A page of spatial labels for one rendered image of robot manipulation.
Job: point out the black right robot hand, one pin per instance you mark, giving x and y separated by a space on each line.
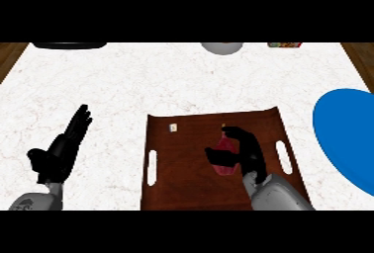
248 148

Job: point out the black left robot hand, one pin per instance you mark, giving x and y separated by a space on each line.
58 154

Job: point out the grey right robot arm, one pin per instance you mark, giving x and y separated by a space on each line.
275 193

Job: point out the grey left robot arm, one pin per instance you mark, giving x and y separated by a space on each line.
40 198

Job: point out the brown wooden tray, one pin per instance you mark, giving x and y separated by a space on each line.
194 164

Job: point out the blue plate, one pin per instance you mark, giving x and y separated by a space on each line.
346 138

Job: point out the grey round bowl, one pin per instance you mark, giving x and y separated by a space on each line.
222 47

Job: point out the red and green box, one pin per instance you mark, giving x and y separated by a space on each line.
284 44

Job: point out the black flat object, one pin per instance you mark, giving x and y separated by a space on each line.
68 45

